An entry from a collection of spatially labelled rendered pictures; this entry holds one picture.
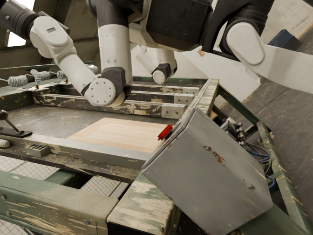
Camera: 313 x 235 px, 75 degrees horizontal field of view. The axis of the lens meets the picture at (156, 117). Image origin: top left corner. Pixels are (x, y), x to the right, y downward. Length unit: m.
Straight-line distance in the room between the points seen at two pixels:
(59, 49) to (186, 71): 5.79
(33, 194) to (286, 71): 0.79
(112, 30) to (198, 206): 0.49
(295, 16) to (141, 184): 5.74
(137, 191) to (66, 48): 0.44
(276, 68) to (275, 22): 5.23
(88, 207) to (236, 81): 4.42
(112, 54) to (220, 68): 4.17
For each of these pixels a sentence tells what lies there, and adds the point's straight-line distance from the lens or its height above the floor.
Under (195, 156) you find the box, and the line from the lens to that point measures 0.31.
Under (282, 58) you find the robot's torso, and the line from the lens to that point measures 0.77.
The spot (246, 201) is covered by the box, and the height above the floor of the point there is 0.79.
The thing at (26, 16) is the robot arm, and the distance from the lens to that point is 0.75.
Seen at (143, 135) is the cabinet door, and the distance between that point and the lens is 0.89.
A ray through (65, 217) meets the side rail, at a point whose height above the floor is 0.97.
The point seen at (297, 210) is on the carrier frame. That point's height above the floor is 0.18.
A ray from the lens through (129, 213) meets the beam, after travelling 0.46.
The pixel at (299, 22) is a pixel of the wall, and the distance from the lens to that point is 6.04.
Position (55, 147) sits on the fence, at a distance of 0.84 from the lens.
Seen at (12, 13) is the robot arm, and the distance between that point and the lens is 0.76.
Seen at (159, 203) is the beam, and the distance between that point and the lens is 0.48.
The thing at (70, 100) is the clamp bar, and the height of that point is 1.50.
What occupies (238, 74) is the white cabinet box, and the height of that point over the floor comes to 0.47.
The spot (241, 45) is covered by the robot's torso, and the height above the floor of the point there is 0.94.
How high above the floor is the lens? 0.95
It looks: 2 degrees up
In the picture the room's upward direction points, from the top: 48 degrees counter-clockwise
